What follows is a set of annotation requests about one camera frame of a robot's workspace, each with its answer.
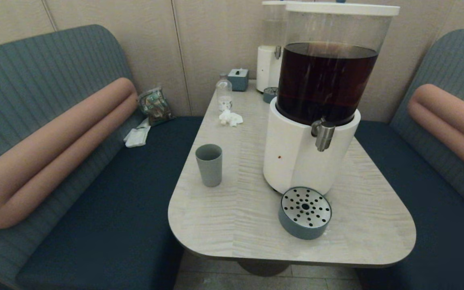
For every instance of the large dark tea dispenser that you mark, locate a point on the large dark tea dispenser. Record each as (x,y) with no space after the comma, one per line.
(296,161)

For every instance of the blue-grey tissue box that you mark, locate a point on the blue-grey tissue box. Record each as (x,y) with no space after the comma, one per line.
(238,80)

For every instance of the white napkin pack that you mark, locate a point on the white napkin pack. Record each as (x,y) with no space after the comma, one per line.
(137,137)

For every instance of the round table pedestal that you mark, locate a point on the round table pedestal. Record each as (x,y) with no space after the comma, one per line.
(264,268)

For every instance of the printed snack bag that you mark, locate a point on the printed snack bag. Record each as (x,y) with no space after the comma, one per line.
(155,105)

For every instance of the clear plastic bottle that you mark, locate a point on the clear plastic bottle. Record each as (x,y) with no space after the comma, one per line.
(224,92)

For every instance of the crumpled white tissue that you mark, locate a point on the crumpled white tissue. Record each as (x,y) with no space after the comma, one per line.
(230,118)

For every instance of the metal dispenser tap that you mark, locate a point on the metal dispenser tap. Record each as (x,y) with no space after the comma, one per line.
(324,135)

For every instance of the grey-blue plastic cup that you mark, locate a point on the grey-blue plastic cup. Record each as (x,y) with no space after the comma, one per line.
(210,169)

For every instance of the small blue drip tray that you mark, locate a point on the small blue drip tray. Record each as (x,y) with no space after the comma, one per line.
(269,96)

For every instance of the blue upholstered bench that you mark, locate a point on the blue upholstered bench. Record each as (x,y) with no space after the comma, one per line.
(107,209)
(437,225)

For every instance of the white dispenser lid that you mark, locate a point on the white dispenser lid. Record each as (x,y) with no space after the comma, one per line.
(342,9)

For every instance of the blue perforated drip tray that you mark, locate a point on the blue perforated drip tray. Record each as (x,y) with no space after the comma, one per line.
(304,225)

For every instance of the pink bolster cushion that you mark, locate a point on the pink bolster cushion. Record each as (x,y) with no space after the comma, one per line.
(449,121)
(46,157)

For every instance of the small white drink dispenser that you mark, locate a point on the small white drink dispenser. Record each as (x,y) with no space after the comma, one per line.
(267,68)

